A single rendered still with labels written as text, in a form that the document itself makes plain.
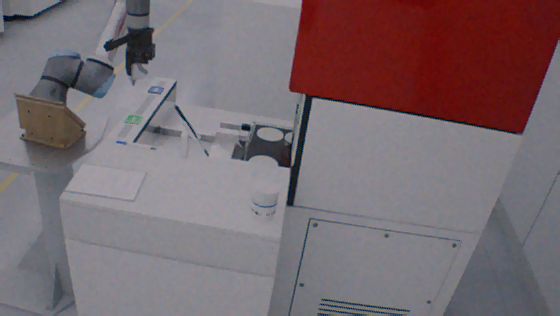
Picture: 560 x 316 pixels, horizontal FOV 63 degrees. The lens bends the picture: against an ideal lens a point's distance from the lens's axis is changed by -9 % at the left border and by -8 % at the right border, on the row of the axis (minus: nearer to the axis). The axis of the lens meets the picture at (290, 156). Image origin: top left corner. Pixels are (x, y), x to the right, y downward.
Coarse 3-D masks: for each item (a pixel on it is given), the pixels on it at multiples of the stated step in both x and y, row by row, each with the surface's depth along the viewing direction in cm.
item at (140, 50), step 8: (136, 32) 151; (144, 32) 153; (152, 32) 155; (136, 40) 155; (144, 40) 154; (152, 40) 156; (128, 48) 155; (136, 48) 154; (144, 48) 155; (152, 48) 159; (136, 56) 157; (144, 56) 157; (152, 56) 160; (144, 64) 157
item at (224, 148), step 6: (240, 132) 194; (216, 138) 185; (216, 144) 181; (222, 144) 182; (228, 144) 182; (234, 144) 183; (216, 150) 178; (222, 150) 178; (228, 150) 179; (234, 150) 182; (222, 156) 175; (228, 156) 175
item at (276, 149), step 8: (256, 128) 192; (280, 128) 195; (256, 136) 186; (256, 144) 182; (264, 144) 182; (272, 144) 183; (280, 144) 184; (288, 144) 185; (248, 152) 176; (256, 152) 177; (264, 152) 178; (272, 152) 178; (280, 152) 179; (288, 152) 180; (248, 160) 172; (280, 160) 174; (288, 160) 175
